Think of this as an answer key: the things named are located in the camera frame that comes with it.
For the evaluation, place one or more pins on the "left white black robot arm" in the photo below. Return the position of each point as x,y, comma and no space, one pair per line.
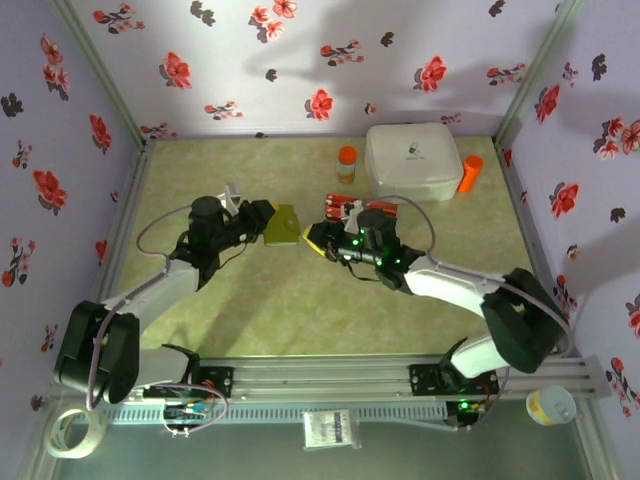
165,285

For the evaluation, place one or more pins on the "orange cap pill bottle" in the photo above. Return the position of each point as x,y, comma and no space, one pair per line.
346,165

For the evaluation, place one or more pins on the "white medicine box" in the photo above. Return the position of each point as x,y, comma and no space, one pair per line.
412,160

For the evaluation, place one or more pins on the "orange plastic cylinder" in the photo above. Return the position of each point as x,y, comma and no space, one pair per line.
470,174

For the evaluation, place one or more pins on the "plastic bag with label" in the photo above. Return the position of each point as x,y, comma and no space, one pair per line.
330,429

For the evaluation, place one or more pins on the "clear tape roll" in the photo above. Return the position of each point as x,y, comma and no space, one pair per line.
95,435

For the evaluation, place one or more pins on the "white yellow round container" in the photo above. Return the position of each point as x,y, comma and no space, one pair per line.
550,405

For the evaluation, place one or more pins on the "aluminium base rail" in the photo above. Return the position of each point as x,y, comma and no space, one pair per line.
320,377

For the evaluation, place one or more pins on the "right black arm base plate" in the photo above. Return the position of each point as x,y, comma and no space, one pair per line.
425,377

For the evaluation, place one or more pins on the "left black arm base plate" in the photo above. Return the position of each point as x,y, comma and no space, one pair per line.
215,382

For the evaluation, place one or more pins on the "aluminium frame post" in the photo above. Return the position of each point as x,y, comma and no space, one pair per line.
100,75
537,75

